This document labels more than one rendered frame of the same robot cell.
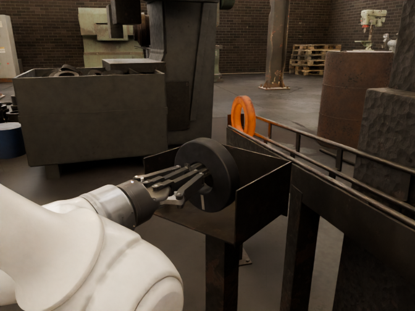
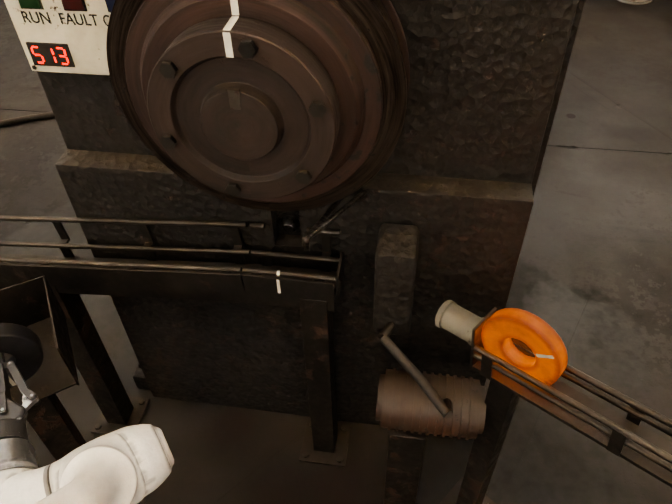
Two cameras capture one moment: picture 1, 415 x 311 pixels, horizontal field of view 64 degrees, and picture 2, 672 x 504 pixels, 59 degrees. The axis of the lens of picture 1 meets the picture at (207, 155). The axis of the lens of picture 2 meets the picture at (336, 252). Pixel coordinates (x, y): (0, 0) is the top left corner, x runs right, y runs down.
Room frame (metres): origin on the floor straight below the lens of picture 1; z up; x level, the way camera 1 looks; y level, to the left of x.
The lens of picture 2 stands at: (-0.20, 0.35, 1.59)
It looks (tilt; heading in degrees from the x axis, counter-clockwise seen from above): 44 degrees down; 294
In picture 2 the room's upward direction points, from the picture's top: 2 degrees counter-clockwise
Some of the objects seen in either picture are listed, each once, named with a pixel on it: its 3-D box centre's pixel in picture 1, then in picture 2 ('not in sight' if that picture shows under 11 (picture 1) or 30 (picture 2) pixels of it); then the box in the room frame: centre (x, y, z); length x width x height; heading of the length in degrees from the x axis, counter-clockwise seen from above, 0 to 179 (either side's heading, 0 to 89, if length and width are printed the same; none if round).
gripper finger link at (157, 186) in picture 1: (177, 185); (4, 390); (0.56, 0.05, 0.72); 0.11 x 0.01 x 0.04; 137
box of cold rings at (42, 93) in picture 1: (97, 113); not in sight; (2.76, 0.92, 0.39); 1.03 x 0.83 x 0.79; 108
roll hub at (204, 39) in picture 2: not in sight; (243, 117); (0.23, -0.30, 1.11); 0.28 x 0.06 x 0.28; 14
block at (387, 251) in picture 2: not in sight; (395, 280); (0.03, -0.47, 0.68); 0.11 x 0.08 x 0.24; 104
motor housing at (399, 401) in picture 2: not in sight; (422, 450); (-0.10, -0.35, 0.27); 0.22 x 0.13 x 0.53; 14
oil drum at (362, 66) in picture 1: (352, 99); not in sight; (3.18, -1.39, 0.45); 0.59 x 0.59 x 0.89
